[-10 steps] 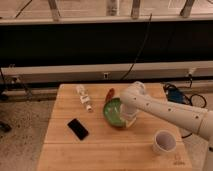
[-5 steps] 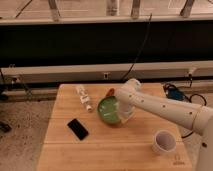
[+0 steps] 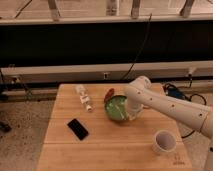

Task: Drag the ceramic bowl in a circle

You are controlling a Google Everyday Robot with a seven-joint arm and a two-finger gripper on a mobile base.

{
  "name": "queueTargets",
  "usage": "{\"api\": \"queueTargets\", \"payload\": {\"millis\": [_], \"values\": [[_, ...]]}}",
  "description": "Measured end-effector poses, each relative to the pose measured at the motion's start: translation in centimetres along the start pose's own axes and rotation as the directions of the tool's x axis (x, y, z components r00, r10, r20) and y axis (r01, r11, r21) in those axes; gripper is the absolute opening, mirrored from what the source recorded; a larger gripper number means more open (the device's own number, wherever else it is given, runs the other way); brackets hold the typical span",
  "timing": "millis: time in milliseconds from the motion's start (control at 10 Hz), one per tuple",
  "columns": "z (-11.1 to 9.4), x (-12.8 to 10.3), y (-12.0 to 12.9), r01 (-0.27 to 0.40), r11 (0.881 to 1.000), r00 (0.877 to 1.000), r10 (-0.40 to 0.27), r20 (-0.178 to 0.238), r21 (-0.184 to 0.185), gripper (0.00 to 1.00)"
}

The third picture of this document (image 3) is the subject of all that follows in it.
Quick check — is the green ceramic bowl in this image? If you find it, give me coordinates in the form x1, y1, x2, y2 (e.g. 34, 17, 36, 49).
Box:
104, 95, 128, 122

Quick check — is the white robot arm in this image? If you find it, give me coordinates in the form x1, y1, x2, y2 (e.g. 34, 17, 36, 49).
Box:
124, 76, 213, 139

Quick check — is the brown sausage-shaped object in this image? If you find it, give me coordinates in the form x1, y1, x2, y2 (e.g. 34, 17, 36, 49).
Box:
104, 88, 114, 102

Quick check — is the clear plastic bottle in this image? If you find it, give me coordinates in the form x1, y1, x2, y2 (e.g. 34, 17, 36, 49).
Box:
75, 84, 92, 112

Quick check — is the black smartphone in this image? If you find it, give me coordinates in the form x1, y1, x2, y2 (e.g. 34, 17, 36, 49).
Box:
67, 119, 89, 140

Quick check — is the blue device on floor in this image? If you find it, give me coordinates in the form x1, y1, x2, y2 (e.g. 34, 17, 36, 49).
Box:
167, 88, 183, 99

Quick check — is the white paper cup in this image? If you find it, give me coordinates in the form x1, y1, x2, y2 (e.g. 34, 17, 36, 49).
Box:
152, 130, 176, 155

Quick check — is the white wall outlet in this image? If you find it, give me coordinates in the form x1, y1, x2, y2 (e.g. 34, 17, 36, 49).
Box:
103, 73, 110, 80

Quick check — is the black hanging cable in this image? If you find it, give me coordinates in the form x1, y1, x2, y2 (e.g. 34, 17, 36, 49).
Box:
119, 13, 153, 81

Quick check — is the black floor cable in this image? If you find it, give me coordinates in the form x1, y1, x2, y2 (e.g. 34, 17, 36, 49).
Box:
163, 83, 208, 106

